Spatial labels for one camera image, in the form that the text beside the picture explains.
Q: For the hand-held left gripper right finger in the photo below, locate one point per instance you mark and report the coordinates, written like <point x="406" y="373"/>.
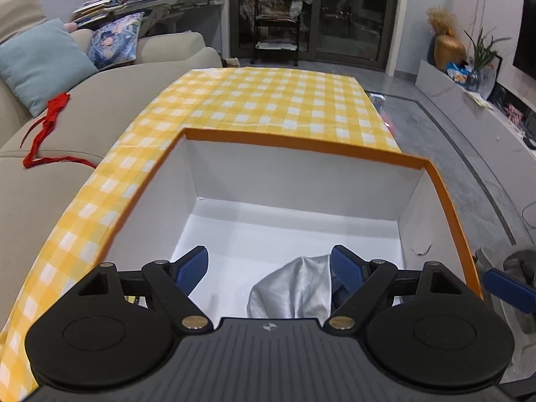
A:
<point x="345" y="268"/>

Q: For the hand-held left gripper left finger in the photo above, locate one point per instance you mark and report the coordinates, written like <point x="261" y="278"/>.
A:
<point x="192" y="266"/>

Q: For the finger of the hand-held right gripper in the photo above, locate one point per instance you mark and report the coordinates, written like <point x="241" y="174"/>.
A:
<point x="502" y="287"/>

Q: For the silver satin cloth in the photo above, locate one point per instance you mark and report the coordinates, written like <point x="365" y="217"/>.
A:
<point x="289" y="289"/>

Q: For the black set-top box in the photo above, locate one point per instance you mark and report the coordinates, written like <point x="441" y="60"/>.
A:
<point x="530" y="142"/>

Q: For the pink decor figure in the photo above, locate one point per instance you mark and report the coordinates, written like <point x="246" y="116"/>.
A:
<point x="513" y="114"/>

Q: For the beige sofa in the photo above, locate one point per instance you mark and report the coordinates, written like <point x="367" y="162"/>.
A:
<point x="83" y="130"/>

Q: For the yellow checked tablecloth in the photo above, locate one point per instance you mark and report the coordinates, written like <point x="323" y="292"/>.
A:
<point x="272" y="100"/>

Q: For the white marble console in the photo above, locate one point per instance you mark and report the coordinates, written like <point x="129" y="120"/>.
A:
<point x="460" y="109"/>

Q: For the sheets of paper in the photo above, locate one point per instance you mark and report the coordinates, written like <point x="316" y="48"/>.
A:
<point x="477" y="99"/>

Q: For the glass vase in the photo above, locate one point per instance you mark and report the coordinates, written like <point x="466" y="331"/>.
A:
<point x="481" y="80"/>

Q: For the blue snack bag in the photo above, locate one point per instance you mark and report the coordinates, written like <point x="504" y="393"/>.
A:
<point x="457" y="72"/>

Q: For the green plant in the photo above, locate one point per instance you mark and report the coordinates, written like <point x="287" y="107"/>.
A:
<point x="485" y="52"/>

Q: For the printed cartoon cushion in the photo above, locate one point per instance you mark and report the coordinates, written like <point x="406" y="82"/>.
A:
<point x="115" y="42"/>

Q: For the gold vase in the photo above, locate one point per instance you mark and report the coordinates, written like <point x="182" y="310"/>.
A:
<point x="449" y="52"/>

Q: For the black rolling cart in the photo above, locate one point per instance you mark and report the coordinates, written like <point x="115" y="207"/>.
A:
<point x="276" y="29"/>

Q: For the light blue cushion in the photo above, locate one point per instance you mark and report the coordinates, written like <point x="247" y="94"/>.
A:
<point x="37" y="67"/>

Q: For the glass sliding door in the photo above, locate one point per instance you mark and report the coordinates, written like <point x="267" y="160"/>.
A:
<point x="351" y="12"/>

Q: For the black television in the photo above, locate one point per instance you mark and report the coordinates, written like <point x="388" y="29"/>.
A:
<point x="526" y="29"/>

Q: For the grey desk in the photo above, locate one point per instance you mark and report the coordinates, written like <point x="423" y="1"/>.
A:
<point x="180" y="4"/>

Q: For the dried flower bunch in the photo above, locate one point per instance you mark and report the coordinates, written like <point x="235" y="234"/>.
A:
<point x="440" y="20"/>

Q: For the stack of books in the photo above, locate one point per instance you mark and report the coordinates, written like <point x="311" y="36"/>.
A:
<point x="96" y="10"/>

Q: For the beige cushion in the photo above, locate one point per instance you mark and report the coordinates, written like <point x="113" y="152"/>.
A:
<point x="21" y="12"/>

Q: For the black picture frame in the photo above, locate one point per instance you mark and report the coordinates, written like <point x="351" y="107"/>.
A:
<point x="499" y="71"/>

